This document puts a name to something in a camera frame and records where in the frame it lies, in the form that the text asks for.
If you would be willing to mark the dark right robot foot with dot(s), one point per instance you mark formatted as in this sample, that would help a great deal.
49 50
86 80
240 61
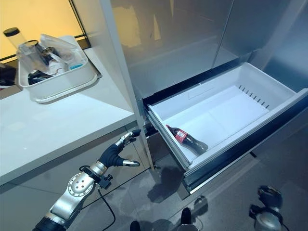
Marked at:
186 215

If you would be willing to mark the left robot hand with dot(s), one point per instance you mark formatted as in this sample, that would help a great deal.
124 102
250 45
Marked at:
111 155

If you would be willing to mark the black item in bin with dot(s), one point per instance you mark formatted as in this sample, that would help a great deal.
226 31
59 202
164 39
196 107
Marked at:
38 77

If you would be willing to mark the black right wrist clamp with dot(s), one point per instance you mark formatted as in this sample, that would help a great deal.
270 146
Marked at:
263 209

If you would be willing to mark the white refrigerator drawer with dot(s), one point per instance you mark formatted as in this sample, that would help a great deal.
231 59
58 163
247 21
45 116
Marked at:
216 113

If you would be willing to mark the white plastic bin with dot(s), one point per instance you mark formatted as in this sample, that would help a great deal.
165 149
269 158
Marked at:
60 78

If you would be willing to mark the black wrist clamp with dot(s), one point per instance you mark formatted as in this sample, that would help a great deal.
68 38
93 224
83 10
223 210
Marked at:
104 181
263 209

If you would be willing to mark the silver right robot leg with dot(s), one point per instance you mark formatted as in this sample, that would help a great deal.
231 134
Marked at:
186 227

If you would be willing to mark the dark left robot foot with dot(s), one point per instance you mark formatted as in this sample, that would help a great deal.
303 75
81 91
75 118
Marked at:
135 226

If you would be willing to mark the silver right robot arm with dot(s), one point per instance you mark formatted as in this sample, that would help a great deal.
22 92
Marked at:
268 221

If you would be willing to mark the cola bottle red label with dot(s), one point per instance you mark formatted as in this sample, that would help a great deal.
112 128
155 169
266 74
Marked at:
190 142

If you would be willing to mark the white tray under bin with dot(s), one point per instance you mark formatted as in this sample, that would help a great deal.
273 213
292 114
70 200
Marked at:
72 90

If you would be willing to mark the clear plastic bag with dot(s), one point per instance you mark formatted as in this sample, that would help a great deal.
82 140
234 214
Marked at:
59 47

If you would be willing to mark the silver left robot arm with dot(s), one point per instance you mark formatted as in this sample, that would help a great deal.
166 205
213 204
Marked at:
77 186

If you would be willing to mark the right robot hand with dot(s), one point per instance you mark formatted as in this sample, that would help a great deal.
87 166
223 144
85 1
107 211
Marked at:
266 191

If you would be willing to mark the black left wrist clamp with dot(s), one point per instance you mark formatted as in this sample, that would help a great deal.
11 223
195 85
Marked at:
104 181

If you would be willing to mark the tall clear black-lidded canister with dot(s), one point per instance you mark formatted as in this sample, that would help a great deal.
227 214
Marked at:
15 38

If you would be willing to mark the white counter cabinet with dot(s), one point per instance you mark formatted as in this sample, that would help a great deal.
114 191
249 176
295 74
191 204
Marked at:
48 125

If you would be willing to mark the dark robot foot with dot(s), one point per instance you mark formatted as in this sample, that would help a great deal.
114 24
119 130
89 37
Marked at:
135 226
186 215

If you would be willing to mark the stainless steel refrigerator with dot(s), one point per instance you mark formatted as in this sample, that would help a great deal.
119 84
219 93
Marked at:
180 36

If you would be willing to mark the black window frame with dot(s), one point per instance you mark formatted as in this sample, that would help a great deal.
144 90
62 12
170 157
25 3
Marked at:
81 26

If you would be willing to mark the wide clear black-lidded canister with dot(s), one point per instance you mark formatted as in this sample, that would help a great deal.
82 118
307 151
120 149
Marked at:
30 56

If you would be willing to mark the blue round lid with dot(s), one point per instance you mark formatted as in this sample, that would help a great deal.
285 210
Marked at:
75 66

